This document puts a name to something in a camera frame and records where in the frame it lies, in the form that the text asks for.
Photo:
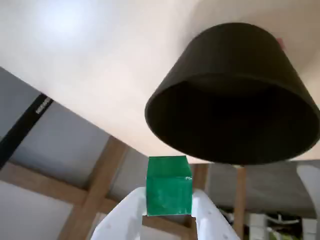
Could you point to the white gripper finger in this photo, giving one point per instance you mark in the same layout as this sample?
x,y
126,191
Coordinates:
x,y
120,220
212,222

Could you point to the green block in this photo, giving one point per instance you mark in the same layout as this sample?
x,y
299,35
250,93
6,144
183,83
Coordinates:
x,y
170,195

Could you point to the black pot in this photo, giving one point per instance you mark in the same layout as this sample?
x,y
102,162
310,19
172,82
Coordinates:
x,y
225,62

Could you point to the white curved object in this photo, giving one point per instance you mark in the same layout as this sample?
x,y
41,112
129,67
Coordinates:
x,y
311,182

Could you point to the wooden shelf frame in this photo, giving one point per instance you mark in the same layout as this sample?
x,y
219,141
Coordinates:
x,y
100,180

